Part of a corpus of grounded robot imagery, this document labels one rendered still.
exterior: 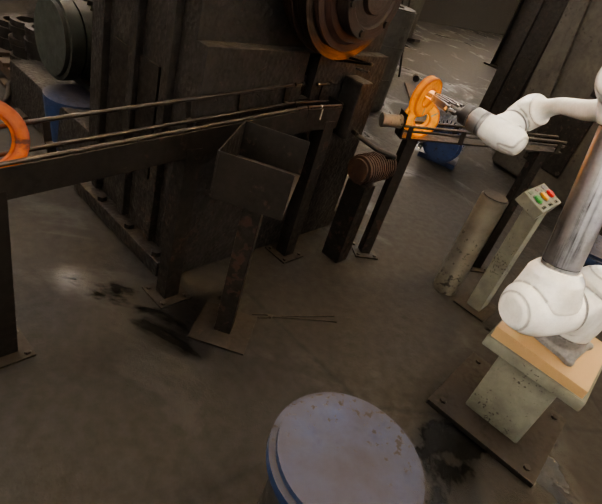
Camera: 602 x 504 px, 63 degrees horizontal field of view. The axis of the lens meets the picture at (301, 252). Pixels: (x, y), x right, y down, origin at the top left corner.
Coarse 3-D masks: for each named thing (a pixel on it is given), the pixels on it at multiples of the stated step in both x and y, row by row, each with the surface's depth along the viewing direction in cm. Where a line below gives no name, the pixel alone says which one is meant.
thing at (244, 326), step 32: (256, 128) 145; (224, 160) 123; (256, 160) 150; (288, 160) 148; (224, 192) 128; (256, 192) 127; (288, 192) 125; (256, 224) 146; (224, 288) 161; (224, 320) 168
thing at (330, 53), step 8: (296, 0) 150; (304, 0) 146; (312, 0) 147; (296, 8) 151; (304, 8) 147; (312, 8) 149; (296, 16) 154; (304, 16) 149; (312, 16) 150; (304, 24) 154; (312, 24) 152; (304, 32) 158; (312, 32) 154; (312, 40) 156; (320, 40) 159; (320, 48) 161; (328, 48) 164; (360, 48) 176; (328, 56) 166; (336, 56) 169; (344, 56) 172; (352, 56) 175
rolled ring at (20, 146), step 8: (0, 104) 109; (0, 112) 110; (8, 112) 111; (16, 112) 112; (8, 120) 111; (16, 120) 112; (16, 128) 113; (24, 128) 114; (16, 136) 113; (24, 136) 114; (16, 144) 113; (24, 144) 114; (8, 152) 115; (16, 152) 114; (24, 152) 115; (0, 160) 114
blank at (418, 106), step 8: (424, 80) 179; (432, 80) 179; (440, 80) 183; (416, 88) 180; (424, 88) 178; (432, 88) 182; (440, 88) 186; (416, 96) 180; (424, 96) 182; (416, 104) 181; (424, 104) 188; (432, 104) 190; (416, 112) 185; (424, 112) 189
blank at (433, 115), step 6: (408, 108) 202; (432, 108) 202; (408, 114) 201; (432, 114) 203; (438, 114) 204; (408, 120) 203; (414, 120) 204; (426, 120) 207; (432, 120) 205; (438, 120) 205; (426, 126) 206; (432, 126) 207
